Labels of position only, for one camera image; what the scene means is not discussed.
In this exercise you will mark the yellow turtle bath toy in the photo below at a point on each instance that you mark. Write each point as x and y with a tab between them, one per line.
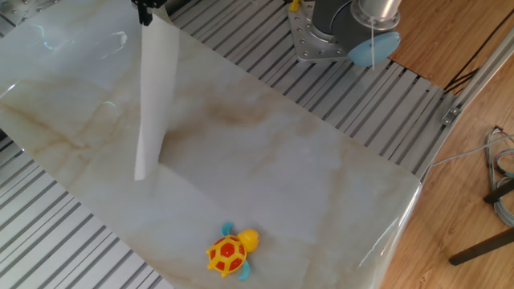
227	253

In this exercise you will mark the white zip tie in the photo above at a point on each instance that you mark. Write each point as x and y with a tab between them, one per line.
372	44

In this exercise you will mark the aluminium frame strut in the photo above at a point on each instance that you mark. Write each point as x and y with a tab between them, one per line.
484	74

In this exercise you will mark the white paper sheet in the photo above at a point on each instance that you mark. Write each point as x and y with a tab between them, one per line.
154	80

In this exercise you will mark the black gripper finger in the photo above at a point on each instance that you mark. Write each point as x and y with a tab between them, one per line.
158	3
145	12

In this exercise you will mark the metal corner bracket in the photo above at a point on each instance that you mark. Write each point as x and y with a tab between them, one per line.
451	116

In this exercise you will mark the dark furniture leg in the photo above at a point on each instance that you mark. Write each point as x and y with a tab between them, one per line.
500	192
482	247

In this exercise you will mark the glossy marble pattern mat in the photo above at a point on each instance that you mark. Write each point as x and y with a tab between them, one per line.
301	180

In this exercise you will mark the yellow plastic clip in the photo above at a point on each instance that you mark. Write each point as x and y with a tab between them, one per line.
294	5

